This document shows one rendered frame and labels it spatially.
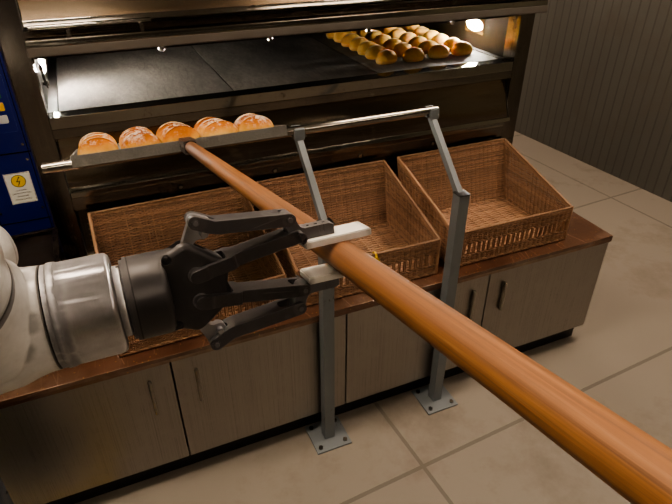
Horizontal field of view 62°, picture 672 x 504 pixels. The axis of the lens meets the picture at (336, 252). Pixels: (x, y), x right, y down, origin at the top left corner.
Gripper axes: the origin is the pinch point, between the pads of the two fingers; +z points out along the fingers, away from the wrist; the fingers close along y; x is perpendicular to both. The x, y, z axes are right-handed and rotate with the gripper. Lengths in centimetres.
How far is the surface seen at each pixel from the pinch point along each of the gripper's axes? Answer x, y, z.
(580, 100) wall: -287, 34, 322
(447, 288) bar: -108, 65, 83
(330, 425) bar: -120, 114, 38
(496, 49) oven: -163, -13, 147
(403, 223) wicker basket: -141, 49, 85
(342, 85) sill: -152, -6, 68
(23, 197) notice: -155, 17, -46
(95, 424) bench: -119, 84, -40
